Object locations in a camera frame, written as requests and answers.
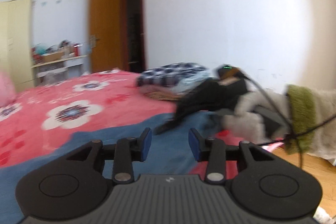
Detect dark wooden door frame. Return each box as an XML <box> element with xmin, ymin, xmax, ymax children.
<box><xmin>119</xmin><ymin>0</ymin><xmax>146</xmax><ymax>73</ymax></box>

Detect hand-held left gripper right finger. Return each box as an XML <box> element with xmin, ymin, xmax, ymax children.
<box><xmin>188</xmin><ymin>128</ymin><xmax>275</xmax><ymax>184</ymax></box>

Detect folded light blue garment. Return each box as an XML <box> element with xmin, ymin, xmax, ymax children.
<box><xmin>176</xmin><ymin>74</ymin><xmax>210</xmax><ymax>94</ymax></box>

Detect white desk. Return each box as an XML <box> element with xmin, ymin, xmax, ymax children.
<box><xmin>31</xmin><ymin>54</ymin><xmax>88</xmax><ymax>86</ymax></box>

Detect wooden door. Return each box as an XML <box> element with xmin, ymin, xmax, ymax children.
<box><xmin>88</xmin><ymin>0</ymin><xmax>129</xmax><ymax>73</ymax></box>

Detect red floral blanket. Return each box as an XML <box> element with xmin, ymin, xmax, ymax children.
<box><xmin>0</xmin><ymin>69</ymin><xmax>285</xmax><ymax>169</ymax></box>

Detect black cable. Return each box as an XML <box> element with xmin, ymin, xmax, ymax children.
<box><xmin>259</xmin><ymin>114</ymin><xmax>336</xmax><ymax>147</ymax></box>
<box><xmin>243</xmin><ymin>70</ymin><xmax>305</xmax><ymax>169</ymax></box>

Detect metal door handle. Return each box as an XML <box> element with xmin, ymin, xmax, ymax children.
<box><xmin>89</xmin><ymin>34</ymin><xmax>100</xmax><ymax>48</ymax></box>

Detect person's right hand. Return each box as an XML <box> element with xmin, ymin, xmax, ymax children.
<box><xmin>222</xmin><ymin>89</ymin><xmax>290</xmax><ymax>144</ymax></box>

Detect white cloth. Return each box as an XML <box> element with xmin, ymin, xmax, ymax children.
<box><xmin>314</xmin><ymin>207</ymin><xmax>334</xmax><ymax>224</ymax></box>

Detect cardboard box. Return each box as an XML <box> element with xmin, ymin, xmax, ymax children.
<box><xmin>42</xmin><ymin>51</ymin><xmax>65</xmax><ymax>63</ymax></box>

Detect folded beige garment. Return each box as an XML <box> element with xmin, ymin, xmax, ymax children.
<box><xmin>140</xmin><ymin>85</ymin><xmax>184</xmax><ymax>101</ymax></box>

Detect pink floral quilt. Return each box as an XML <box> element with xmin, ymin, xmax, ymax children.
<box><xmin>0</xmin><ymin>72</ymin><xmax>16</xmax><ymax>107</ymax></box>

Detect pale yellow wardrobe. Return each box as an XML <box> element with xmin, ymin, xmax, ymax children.
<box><xmin>0</xmin><ymin>0</ymin><xmax>36</xmax><ymax>93</ymax></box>

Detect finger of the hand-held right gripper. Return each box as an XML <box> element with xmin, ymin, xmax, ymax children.
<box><xmin>154</xmin><ymin>106</ymin><xmax>189</xmax><ymax>135</ymax></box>

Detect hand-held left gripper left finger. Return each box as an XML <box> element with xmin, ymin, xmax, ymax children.
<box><xmin>66</xmin><ymin>127</ymin><xmax>153</xmax><ymax>184</ymax></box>

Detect blue jeans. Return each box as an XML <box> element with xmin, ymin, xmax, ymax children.
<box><xmin>0</xmin><ymin>110</ymin><xmax>231</xmax><ymax>222</ymax></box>

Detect folded plaid shirt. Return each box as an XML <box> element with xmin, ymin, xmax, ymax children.
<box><xmin>136</xmin><ymin>63</ymin><xmax>209</xmax><ymax>88</ymax></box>

